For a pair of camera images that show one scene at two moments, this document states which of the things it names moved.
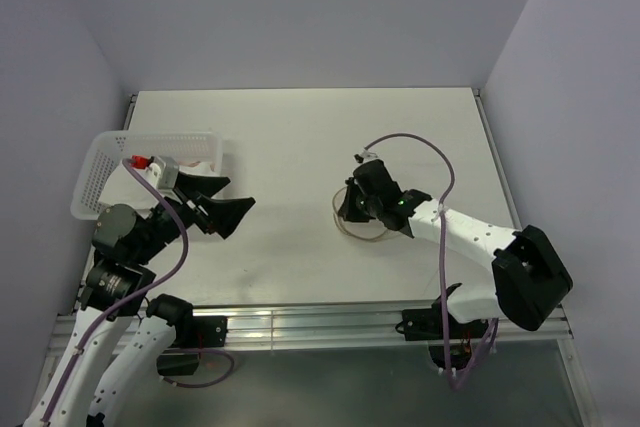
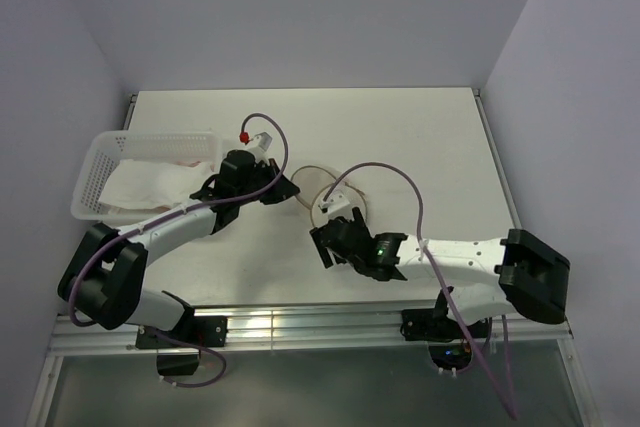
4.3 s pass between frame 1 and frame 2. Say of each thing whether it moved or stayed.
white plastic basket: stayed
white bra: stayed
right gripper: moved
